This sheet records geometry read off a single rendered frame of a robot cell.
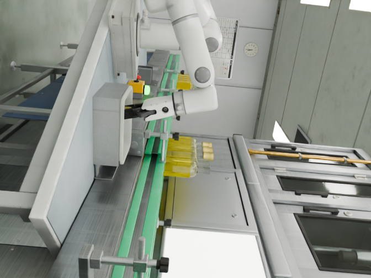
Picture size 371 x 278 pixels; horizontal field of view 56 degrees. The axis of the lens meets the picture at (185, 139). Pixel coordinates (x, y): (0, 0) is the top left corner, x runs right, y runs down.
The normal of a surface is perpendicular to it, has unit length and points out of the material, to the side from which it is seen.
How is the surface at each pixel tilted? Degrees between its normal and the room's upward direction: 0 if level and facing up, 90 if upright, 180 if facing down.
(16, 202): 90
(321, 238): 90
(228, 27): 90
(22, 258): 90
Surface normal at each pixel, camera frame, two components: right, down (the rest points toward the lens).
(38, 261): 0.09, -0.91
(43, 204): 0.07, -0.62
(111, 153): -0.01, 0.39
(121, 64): -0.06, 0.78
